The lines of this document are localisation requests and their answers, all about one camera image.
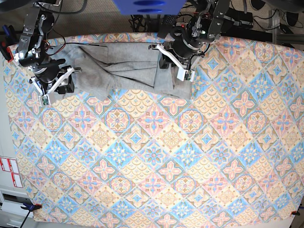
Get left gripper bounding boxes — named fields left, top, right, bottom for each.
left=159, top=35, right=204, bottom=69

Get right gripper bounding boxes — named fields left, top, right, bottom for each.
left=30, top=65, right=75, bottom=95

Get grey T-shirt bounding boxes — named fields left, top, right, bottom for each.
left=55, top=42, right=192, bottom=101

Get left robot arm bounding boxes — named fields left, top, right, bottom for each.
left=157, top=0, right=230, bottom=69

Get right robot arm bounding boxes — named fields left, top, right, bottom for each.
left=14, top=3, right=75, bottom=96

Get black power strip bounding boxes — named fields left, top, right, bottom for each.
left=176, top=21, right=188, bottom=29

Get blue clamp top left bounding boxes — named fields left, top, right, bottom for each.
left=0, top=25, right=17, bottom=63

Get blue clamp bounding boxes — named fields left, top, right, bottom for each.
left=0, top=25, right=17, bottom=63
left=20, top=203, right=42, bottom=212

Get red white labels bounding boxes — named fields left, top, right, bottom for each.
left=0, top=157, right=23, bottom=188

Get patterned tile tablecloth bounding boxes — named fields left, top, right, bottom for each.
left=0, top=38, right=304, bottom=228

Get blue clamp bottom left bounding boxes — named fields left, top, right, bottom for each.
left=20, top=203, right=42, bottom=212

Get orange clamp bottom right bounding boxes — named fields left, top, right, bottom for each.
left=291, top=211, right=300, bottom=216

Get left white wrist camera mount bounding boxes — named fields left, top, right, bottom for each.
left=148, top=44, right=205, bottom=82

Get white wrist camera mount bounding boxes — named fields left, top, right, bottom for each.
left=29, top=66, right=82, bottom=106
left=148, top=44, right=205, bottom=82

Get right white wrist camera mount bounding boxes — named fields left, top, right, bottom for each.
left=29, top=66, right=82, bottom=106

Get black remote-like bracket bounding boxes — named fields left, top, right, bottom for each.
left=157, top=15, right=177, bottom=39

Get blue plastic mount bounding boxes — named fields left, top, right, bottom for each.
left=113, top=0, right=186, bottom=15

